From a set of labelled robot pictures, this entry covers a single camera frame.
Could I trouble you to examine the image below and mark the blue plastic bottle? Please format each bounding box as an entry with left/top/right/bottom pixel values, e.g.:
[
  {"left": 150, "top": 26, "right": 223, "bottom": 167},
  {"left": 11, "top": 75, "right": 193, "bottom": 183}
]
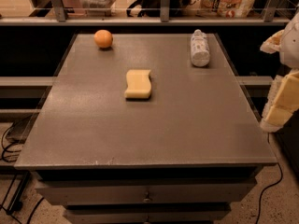
[{"left": 191, "top": 29, "right": 210, "bottom": 67}]

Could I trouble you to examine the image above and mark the orange fruit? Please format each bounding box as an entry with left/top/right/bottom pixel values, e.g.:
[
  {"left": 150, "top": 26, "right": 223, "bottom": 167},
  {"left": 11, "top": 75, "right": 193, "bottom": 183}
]
[{"left": 94, "top": 30, "right": 113, "bottom": 49}]

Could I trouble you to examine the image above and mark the colourful printed bag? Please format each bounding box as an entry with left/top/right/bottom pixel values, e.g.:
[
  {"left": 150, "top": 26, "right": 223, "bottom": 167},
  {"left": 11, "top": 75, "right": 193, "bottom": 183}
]
[{"left": 197, "top": 0, "right": 255, "bottom": 18}]

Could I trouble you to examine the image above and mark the grey drawer cabinet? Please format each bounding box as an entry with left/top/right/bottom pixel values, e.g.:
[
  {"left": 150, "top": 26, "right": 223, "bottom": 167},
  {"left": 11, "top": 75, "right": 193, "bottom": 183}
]
[{"left": 16, "top": 35, "right": 277, "bottom": 211}]

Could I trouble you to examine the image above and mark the upper drawer with knob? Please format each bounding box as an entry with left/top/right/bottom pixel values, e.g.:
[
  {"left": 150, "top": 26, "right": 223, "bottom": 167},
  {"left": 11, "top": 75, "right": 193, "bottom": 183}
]
[{"left": 36, "top": 178, "right": 256, "bottom": 206}]

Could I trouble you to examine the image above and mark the clear plastic container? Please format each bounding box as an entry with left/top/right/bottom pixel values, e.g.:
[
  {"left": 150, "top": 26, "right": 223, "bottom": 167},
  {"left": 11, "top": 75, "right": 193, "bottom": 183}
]
[{"left": 79, "top": 0, "right": 116, "bottom": 17}]

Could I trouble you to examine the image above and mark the black cables left floor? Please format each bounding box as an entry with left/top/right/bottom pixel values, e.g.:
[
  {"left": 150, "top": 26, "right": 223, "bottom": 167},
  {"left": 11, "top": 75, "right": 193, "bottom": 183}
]
[{"left": 0, "top": 115, "right": 45, "bottom": 224}]

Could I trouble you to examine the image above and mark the yellow sponge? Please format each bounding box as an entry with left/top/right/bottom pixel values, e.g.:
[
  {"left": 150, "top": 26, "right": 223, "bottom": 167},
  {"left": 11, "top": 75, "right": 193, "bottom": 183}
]
[{"left": 124, "top": 70, "right": 151, "bottom": 99}]

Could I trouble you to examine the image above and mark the lower drawer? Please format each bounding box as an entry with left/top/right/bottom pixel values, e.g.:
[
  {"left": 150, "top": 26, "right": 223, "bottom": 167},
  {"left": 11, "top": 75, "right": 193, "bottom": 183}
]
[{"left": 64, "top": 207, "right": 230, "bottom": 224}]

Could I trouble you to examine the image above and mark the grey metal railing frame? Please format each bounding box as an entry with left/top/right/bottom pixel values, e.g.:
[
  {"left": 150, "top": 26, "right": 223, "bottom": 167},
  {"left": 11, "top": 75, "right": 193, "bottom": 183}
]
[{"left": 0, "top": 0, "right": 298, "bottom": 26}]

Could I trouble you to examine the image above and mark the black cable right floor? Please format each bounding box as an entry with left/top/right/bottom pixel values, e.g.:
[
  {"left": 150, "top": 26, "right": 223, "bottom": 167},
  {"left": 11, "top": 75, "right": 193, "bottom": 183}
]
[{"left": 254, "top": 133, "right": 284, "bottom": 224}]

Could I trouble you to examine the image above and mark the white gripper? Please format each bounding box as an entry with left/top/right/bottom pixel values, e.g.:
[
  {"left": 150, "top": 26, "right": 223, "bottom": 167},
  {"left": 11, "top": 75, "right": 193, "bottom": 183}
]
[{"left": 260, "top": 13, "right": 299, "bottom": 133}]

